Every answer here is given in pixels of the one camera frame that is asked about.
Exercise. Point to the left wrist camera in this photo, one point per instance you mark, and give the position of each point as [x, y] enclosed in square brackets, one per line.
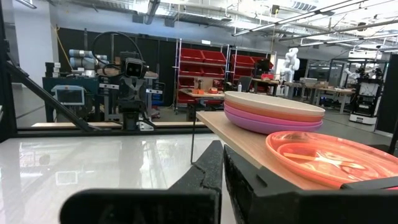
[134, 68]

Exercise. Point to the grey teach pendant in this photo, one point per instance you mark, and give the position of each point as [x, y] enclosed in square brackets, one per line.
[70, 96]

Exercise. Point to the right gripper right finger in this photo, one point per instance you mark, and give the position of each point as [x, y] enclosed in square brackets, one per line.
[280, 205]

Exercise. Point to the beige opaque plate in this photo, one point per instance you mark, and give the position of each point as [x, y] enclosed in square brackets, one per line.
[270, 104]

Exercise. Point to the translucent orange plate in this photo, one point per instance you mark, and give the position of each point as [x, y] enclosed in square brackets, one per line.
[326, 155]

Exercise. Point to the wooden shelf with black legs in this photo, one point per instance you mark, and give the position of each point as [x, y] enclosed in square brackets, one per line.
[242, 140]

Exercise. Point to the white bottle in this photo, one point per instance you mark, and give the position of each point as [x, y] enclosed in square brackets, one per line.
[239, 87]

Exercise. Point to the red opaque plate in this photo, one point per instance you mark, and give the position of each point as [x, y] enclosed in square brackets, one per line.
[280, 115]

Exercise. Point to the black aluminium table frame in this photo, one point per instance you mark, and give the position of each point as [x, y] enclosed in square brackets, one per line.
[93, 132]

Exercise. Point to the teal cabinet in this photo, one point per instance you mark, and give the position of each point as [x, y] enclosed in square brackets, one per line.
[90, 84]

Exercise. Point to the white black mobile robot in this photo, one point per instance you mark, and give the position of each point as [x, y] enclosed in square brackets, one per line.
[367, 93]

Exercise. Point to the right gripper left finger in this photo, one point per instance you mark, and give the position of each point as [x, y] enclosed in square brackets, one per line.
[186, 205]

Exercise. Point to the cardboard box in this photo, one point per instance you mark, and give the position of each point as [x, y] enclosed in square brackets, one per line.
[205, 83]

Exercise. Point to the wooden workbench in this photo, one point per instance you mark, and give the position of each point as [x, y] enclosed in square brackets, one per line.
[202, 94]
[326, 90]

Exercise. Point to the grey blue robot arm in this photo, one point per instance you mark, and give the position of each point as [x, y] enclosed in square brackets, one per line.
[81, 57]

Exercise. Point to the rack with red bins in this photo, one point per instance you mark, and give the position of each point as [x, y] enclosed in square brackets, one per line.
[242, 60]
[192, 54]

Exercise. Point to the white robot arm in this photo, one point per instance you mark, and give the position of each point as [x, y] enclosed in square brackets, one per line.
[291, 62]

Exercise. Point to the purple opaque plate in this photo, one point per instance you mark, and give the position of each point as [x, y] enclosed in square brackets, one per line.
[273, 128]

